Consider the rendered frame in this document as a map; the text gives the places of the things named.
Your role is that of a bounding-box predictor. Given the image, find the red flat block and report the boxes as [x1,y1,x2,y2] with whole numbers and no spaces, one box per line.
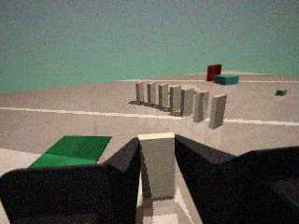
[206,64,221,81]

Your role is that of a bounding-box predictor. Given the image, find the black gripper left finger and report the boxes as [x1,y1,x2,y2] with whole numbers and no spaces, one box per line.
[0,137,141,224]

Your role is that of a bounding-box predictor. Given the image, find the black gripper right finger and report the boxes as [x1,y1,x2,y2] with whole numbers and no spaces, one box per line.
[174,134,299,224]

